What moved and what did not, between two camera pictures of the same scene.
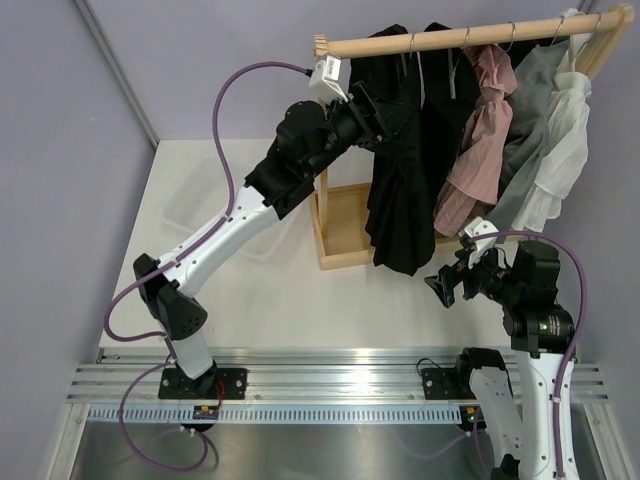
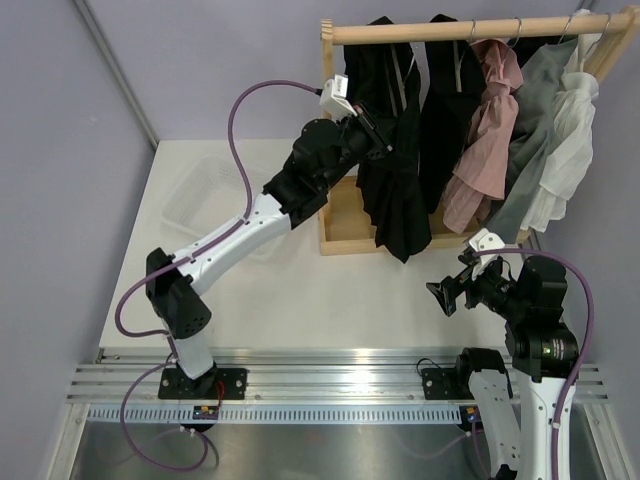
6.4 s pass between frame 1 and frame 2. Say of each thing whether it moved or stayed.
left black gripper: moved
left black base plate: stayed
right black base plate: stayed
